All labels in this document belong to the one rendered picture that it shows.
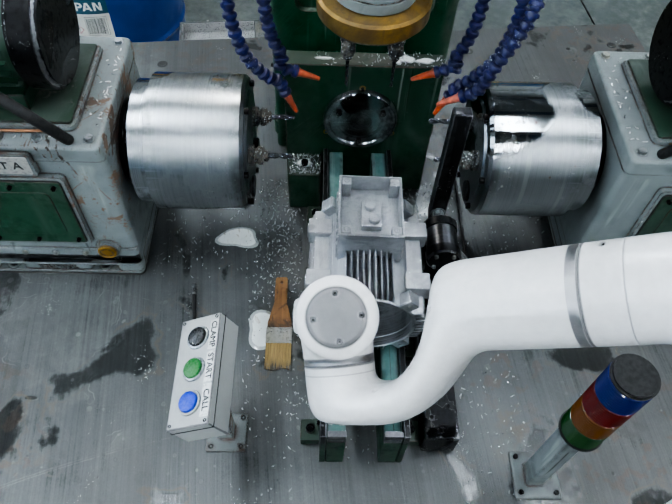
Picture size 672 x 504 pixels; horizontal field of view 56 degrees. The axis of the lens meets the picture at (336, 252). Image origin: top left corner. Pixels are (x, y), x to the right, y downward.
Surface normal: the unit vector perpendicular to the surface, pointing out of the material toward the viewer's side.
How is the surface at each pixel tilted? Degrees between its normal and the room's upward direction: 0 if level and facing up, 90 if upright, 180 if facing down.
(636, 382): 0
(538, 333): 81
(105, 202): 90
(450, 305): 48
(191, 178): 73
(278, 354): 2
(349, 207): 0
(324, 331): 31
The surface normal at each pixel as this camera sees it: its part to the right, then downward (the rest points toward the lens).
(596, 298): -0.55, 0.06
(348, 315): 0.06, -0.09
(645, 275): -0.55, -0.30
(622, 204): 0.00, 0.82
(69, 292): 0.04, -0.57
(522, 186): 0.01, 0.67
